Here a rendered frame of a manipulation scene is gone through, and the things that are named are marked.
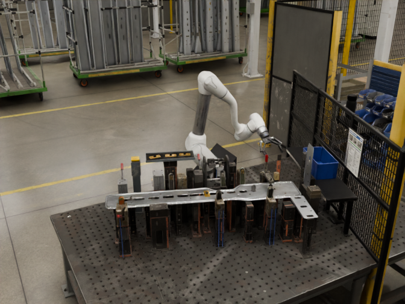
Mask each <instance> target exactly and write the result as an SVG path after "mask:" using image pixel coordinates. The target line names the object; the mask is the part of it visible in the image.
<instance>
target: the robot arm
mask: <svg viewBox="0 0 405 304"><path fill-rule="evenodd" d="M198 90H199V98H198V104H197V108H196V115H195V121H194V125H193V131H192V132H190V133H189V136H188V137H187V139H186V141H185V146H186V150H193V152H194V155H195V160H193V161H194V162H195V163H196V164H197V165H198V166H199V160H198V156H197V154H200V159H201V160H200V162H201V167H202V168H203V156H205V157H206V159H212V158H214V159H217V157H216V156H215V155H214V154H213V153H212V152H211V151H210V150H209V149H208V148H207V147H206V135H205V134H204V130H205V126H206V120H207V114H208V111H209V104H210V99H211V95H212V94H213V95H214V96H216V97H218V98H219V99H221V100H223V101H225V102H226V103H228V104H229V105H230V112H231V123H232V125H233V127H234V129H235V134H234V138H235V139H236V140H237V141H244V140H245V139H247V138H249V137H250V136H251V135H252V134H253V133H255V132H257V134H258V135H259V136H260V137H261V139H262V141H260V142H259V143H260V152H262V153H263V154H264V155H267V153H266V151H264V149H265V145H266V144H270V143H273V144H276V145H278V147H279V149H280V151H281V153H283V150H282V146H281V144H282V142H281V141H279V140H278V139H277V138H275V137H274V136H273V137H270V135H269V133H268V130H267V128H266V126H265V123H264V121H263V119H262V117H261V116H260V115H259V114H258V113H253V114H251V115H250V121H249V123H247V124H239V123H238V121H237V102H236V100H235V99H234V97H233V96H232V95H231V93H229V91H228V89H227V88H226V87H225V86H224V85H223V84H222V83H221V82H220V81H219V79H218V78H217V76H216V75H215V74H213V73H212V72H210V71H202V72H201V73H200V74H199V76H198ZM272 139H273V140H275V141H273V140H272ZM262 142H263V143H265V144H264V147H263V150H262ZM207 176H209V177H210V178H211V179H213V168H209V166H208V165H207Z"/></svg>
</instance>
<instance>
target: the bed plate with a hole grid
mask: <svg viewBox="0 0 405 304"><path fill-rule="evenodd" d="M244 169H245V184H250V183H260V172H262V171H265V163H261V164H260V165H254V166H249V167H246V168H244ZM300 176H301V169H300V168H299V166H298V165H297V164H296V163H295V161H294V160H293V159H292V158H291V157H286V158H283V159H281V170H280V182H283V181H291V182H293V183H294V184H295V185H296V187H297V188H298V190H299V187H300ZM282 204H283V198H280V199H278V209H277V213H276V218H275V233H274V245H270V246H264V244H265V242H264V240H263V238H262V237H263V234H264V229H263V230H258V228H257V226H256V227H253V228H252V241H253V242H255V243H254V244H253V243H251V242H250V243H246V242H245V241H244V240H243V239H242V236H244V231H245V228H241V226H240V224H239V220H240V217H236V221H235V230H236V231H235V232H229V231H228V228H227V225H226V222H227V218H225V232H224V242H225V244H226V247H224V248H223V247H215V245H214V243H213V241H212V239H214V238H215V218H212V219H209V226H210V230H211V233H204V231H203V227H202V223H204V220H199V228H200V231H201V235H202V237H200V238H193V235H192V230H191V226H190V225H191V224H192V217H189V219H188V220H189V221H188V223H187V224H185V223H184V224H181V226H185V229H186V235H187V236H186V237H178V238H172V237H171V230H170V237H169V242H173V245H174V250H173V251H165V252H152V253H148V247H147V244H152V242H145V228H146V219H145V209H144V207H143V213H142V214H136V227H137V231H139V239H138V240H131V241H130V242H131V246H132V247H133V249H134V251H133V252H131V255H132V256H133V257H129V256H127V257H123V258H122V257H120V258H118V256H119V251H118V250H119V244H115V237H116V226H115V214H114V213H113V209H106V208H105V202H103V203H98V204H94V205H90V206H86V207H81V208H78V209H74V210H71V211H66V212H62V213H58V214H54V215H50V219H51V222H52V225H53V227H54V229H55V232H56V234H57V237H58V239H59V241H60V244H61V247H62V249H63V251H64V254H65V256H66V259H67V261H68V263H69V266H70V268H71V271H72V273H73V275H74V278H75V281H76V283H77V285H78V288H79V290H80V293H81V295H82V297H83V300H84V303H85V304H290V303H292V302H295V301H297V300H300V299H302V298H305V297H307V296H309V295H312V294H315V293H317V292H319V291H322V290H324V289H326V288H329V287H331V286H333V285H336V284H338V283H341V282H343V281H345V280H348V279H351V278H352V277H355V276H358V275H360V274H362V273H365V272H367V271H369V270H372V269H374V268H377V267H378V265H377V263H376V262H375V260H373V258H372V257H371V255H370V254H369V253H368V252H367V251H366V249H365V248H364V246H363V245H362V244H361V243H360V241H359V240H358V239H357V238H356V237H355V235H354V234H353V233H352V231H351V230H350V229H349V231H348V233H349V235H350V236H344V235H343V233H342V232H341V231H342V230H344V223H340V224H333V222H332V221H331V219H329V216H336V215H338V213H337V212H336V211H335V210H334V209H333V207H332V206H331V205H330V210H331V212H326V211H325V209H324V207H325V204H326V201H325V200H324V199H323V198H322V196H321V197H320V201H319V210H318V219H317V225H316V230H315V231H316V234H312V239H311V245H310V253H311V255H312V256H313V258H308V259H304V258H303V256H302V255H301V253H300V251H299V249H300V248H302V246H303V243H302V242H298V243H295V242H294V240H293V239H292V242H282V240H281V239H280V238H279V236H278V235H279V233H280V226H281V218H282V216H281V209H282ZM255 225H256V224H255ZM403 256H405V205H403V204H401V203H400V206H399V210H398V215H397V220H396V224H395V230H394V235H393V239H392V244H391V250H390V254H389V259H388V262H391V261H394V260H396V259H398V258H401V257H403Z"/></svg>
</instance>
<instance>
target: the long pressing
mask: <svg viewBox="0 0 405 304"><path fill-rule="evenodd" d="M252 185H255V186H256V191H255V192H253V191H251V187H252ZM269 185H270V184H269V183H268V182H266V183H250V184H241V185H238V186H237V187H235V188H234V189H223V190H221V192H223V194H222V198H223V200H224V201H230V200H241V201H256V200H266V195H267V190H268V187H269ZM272 185H273V189H274V188H275V189H274V191H273V195H272V196H274V198H275V199H280V198H290V197H291V196H301V193H300V191H299V190H298V188H297V187H296V185H295V184H294V183H293V182H291V181H283V182H274V184H273V183H272ZM204 191H209V193H216V191H217V190H213V189H210V188H192V189H175V190H166V191H149V192H133V193H124V194H110V195H108V196H106V198H105V208H106V209H116V204H117V203H118V202H119V197H120V196H123V197H124V200H125V199H129V201H125V203H127V205H128V208H135V207H149V205H150V204H160V203H167V204H168V205H175V204H190V203H206V202H214V201H215V198H216V195H210V197H205V195H200V196H190V195H192V194H203V193H204ZM240 191H246V192H240ZM227 192H235V193H232V194H228V193H227ZM285 193H286V194H285ZM178 195H188V197H178ZM131 196H132V197H133V200H130V197H131ZM167 196H174V197H173V198H163V197H167ZM151 197H159V199H149V198H151ZM135 198H144V200H134V199H135Z"/></svg>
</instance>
